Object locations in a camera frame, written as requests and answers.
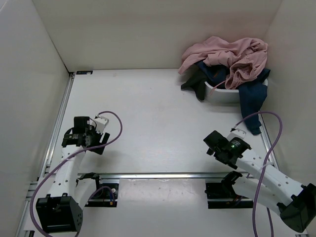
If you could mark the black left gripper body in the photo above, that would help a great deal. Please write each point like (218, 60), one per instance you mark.
(95, 136)

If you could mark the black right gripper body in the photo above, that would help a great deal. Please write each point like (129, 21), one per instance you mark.
(230, 164)

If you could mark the pink trousers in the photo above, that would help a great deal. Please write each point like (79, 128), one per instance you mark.
(245, 58)

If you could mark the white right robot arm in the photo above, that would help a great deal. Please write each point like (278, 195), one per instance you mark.
(292, 201)

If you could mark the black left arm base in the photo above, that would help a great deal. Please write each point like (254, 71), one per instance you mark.
(92, 191)

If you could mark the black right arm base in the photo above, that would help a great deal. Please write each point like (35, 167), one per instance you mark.
(221, 195)

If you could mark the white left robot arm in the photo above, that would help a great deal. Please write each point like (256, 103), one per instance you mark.
(62, 208)

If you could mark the black trousers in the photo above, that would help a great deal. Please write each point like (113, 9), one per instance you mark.
(197, 83)

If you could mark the white laundry basket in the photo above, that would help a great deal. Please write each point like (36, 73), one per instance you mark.
(222, 95)

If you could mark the blue denim jeans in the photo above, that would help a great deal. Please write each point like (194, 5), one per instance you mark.
(216, 75)

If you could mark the black corner label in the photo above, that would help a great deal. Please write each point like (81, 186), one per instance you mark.
(84, 72)

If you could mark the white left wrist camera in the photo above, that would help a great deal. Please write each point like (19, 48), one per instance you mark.
(101, 123)

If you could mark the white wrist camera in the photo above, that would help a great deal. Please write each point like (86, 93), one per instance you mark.
(236, 133)
(101, 123)

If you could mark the aluminium front rail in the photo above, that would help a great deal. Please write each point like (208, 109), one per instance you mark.
(176, 175)

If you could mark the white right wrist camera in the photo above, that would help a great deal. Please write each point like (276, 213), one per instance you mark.
(236, 133)

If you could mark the aluminium left rail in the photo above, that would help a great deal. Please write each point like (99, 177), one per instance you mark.
(46, 163)

